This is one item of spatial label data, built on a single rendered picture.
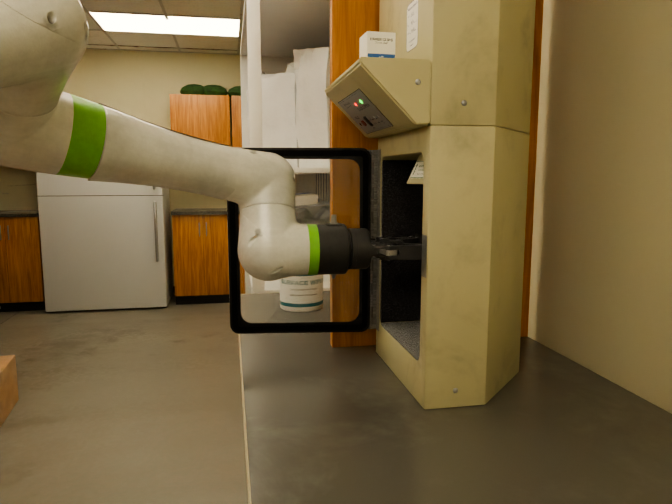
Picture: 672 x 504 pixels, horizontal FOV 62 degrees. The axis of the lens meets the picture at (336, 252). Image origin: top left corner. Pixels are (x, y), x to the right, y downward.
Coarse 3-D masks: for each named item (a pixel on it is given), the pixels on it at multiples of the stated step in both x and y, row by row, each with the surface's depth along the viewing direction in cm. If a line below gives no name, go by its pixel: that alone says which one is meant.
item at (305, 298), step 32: (288, 160) 117; (320, 160) 118; (352, 160) 118; (320, 192) 119; (352, 192) 119; (352, 224) 120; (256, 288) 121; (288, 288) 121; (320, 288) 121; (352, 288) 122; (256, 320) 122; (288, 320) 122; (320, 320) 122; (352, 320) 123
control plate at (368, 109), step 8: (352, 96) 101; (360, 96) 98; (344, 104) 110; (352, 104) 106; (360, 104) 102; (368, 104) 98; (352, 112) 110; (360, 112) 106; (368, 112) 102; (376, 112) 98; (360, 120) 110; (376, 120) 102; (384, 120) 98; (368, 128) 111; (376, 128) 106; (384, 128) 102
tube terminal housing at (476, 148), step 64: (384, 0) 112; (448, 0) 86; (512, 0) 92; (448, 64) 87; (512, 64) 95; (448, 128) 89; (512, 128) 97; (448, 192) 90; (512, 192) 100; (448, 256) 91; (512, 256) 103; (448, 320) 93; (512, 320) 106; (448, 384) 94
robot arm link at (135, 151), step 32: (128, 128) 82; (160, 128) 87; (128, 160) 82; (160, 160) 85; (192, 160) 89; (224, 160) 93; (256, 160) 97; (192, 192) 94; (224, 192) 95; (256, 192) 97; (288, 192) 99
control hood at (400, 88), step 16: (368, 64) 85; (384, 64) 85; (400, 64) 86; (416, 64) 86; (336, 80) 103; (352, 80) 94; (368, 80) 88; (384, 80) 86; (400, 80) 86; (416, 80) 86; (336, 96) 110; (368, 96) 94; (384, 96) 88; (400, 96) 86; (416, 96) 87; (384, 112) 95; (400, 112) 88; (416, 112) 87; (400, 128) 96
